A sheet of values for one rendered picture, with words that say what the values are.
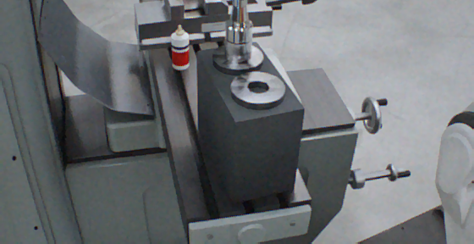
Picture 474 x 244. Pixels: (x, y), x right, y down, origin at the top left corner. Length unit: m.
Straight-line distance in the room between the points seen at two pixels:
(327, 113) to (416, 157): 1.14
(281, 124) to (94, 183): 0.68
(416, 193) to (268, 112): 1.62
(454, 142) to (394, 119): 1.75
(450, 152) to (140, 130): 0.73
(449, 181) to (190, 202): 0.50
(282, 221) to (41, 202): 0.66
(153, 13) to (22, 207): 0.59
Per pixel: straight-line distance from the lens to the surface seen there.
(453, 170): 1.10
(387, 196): 2.40
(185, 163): 1.08
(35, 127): 1.29
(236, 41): 0.96
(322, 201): 1.69
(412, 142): 2.70
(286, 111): 0.90
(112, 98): 1.33
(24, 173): 1.36
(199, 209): 0.99
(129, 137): 1.38
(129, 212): 1.55
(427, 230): 1.50
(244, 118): 0.88
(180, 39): 1.28
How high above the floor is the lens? 1.67
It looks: 38 degrees down
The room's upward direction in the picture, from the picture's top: 2 degrees clockwise
